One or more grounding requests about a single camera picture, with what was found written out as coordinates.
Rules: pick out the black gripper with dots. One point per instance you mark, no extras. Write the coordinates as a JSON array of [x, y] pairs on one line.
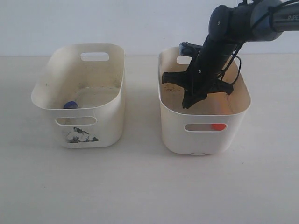
[[201, 76]]

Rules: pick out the clear bottle orange cap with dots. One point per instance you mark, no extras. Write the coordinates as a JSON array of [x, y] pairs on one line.
[[218, 127]]

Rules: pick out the clear bottle blue cap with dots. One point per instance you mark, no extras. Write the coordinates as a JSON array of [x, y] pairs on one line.
[[71, 105]]

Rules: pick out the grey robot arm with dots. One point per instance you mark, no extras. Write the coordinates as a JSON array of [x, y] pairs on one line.
[[229, 29]]

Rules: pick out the cream plastic bin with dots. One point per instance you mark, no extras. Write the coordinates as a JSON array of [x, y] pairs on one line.
[[189, 131], [92, 75]]

